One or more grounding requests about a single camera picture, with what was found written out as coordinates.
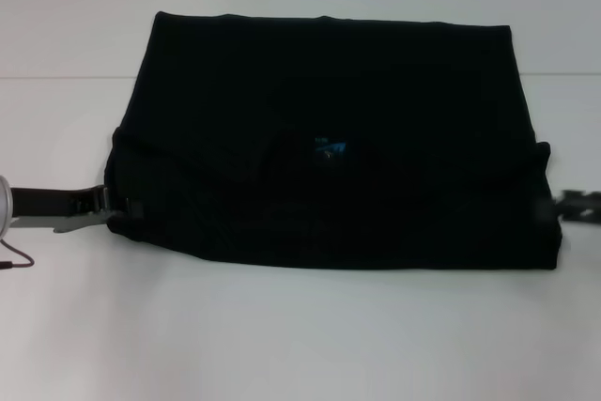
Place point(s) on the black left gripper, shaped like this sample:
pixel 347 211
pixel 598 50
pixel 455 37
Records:
pixel 42 201

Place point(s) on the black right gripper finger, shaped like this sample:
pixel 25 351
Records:
pixel 545 211
pixel 580 206

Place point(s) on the black shirt with FREE print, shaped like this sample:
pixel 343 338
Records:
pixel 328 138

